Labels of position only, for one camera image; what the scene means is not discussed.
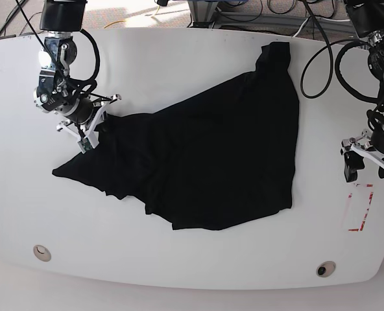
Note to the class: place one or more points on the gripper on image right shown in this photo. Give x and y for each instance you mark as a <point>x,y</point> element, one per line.
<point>354,150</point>

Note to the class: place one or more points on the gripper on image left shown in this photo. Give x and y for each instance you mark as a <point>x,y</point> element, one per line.
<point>81,118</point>

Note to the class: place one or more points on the black t-shirt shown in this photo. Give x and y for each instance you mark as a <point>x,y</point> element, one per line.
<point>221,158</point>

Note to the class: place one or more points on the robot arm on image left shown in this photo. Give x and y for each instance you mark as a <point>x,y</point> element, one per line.
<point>57,92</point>

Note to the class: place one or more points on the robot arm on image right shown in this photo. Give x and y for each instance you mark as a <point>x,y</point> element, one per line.
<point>367,17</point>

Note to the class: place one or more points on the red tape rectangle marking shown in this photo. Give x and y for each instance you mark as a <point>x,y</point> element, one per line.
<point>357,207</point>

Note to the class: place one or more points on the table grommet hole right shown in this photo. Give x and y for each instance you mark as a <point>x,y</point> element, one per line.
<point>326,269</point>

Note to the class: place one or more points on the white table grommet left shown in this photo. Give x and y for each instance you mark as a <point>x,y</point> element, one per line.
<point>42,253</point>

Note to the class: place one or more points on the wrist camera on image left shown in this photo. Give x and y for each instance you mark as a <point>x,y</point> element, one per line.
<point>87,144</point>

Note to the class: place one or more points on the aluminium frame rail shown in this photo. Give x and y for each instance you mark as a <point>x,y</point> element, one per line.
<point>208,15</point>

